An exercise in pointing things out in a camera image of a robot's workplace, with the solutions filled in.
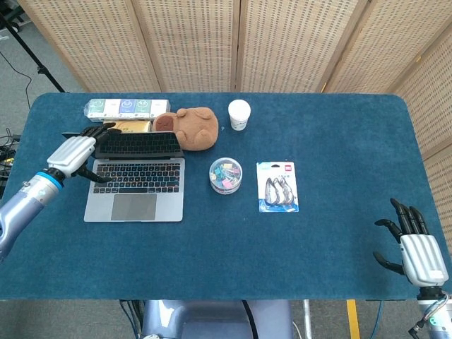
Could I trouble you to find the grey laptop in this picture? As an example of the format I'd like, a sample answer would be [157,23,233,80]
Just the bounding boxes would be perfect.
[61,131,186,223]

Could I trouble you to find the brown capybara plush toy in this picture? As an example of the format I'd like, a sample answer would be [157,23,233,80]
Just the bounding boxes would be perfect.
[152,107,220,152]

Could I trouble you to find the bundle of floor cables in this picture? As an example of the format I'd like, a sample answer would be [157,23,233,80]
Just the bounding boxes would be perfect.
[0,126,20,198]

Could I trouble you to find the correction tape blister pack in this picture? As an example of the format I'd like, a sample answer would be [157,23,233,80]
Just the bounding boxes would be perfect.
[256,161,300,213]

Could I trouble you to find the silver blue robot torso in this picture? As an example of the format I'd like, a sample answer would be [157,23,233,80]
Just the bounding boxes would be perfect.
[141,299,294,339]

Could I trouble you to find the black tripod stand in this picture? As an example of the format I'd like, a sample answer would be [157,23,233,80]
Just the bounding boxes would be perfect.
[0,13,66,93]

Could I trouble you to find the yellow tissue pack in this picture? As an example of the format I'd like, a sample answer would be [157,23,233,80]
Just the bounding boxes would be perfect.
[102,120,153,134]

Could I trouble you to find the pocket tissue multipack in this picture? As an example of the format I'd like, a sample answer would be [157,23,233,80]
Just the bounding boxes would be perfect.
[83,98,172,124]

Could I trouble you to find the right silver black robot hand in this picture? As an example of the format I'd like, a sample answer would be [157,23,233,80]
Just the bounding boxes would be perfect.
[372,198,449,287]

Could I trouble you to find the white paper cup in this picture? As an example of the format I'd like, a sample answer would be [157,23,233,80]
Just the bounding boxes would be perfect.
[227,100,252,131]

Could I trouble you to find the blue table cloth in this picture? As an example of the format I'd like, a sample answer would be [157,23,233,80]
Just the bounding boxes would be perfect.
[0,92,442,302]

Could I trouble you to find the clear tub of binder clips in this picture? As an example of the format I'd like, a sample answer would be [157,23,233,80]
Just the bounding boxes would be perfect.
[208,157,244,195]

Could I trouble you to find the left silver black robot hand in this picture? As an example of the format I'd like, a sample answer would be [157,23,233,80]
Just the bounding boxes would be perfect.
[46,122,123,184]

